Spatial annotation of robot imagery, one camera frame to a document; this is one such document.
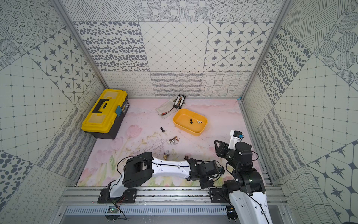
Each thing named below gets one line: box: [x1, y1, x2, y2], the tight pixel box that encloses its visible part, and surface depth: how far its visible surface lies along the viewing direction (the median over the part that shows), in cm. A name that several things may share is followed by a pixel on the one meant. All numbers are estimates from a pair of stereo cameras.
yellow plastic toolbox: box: [81, 88, 130, 140], surface depth 92 cm
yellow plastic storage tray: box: [172, 108, 208, 137], surface depth 106 cm
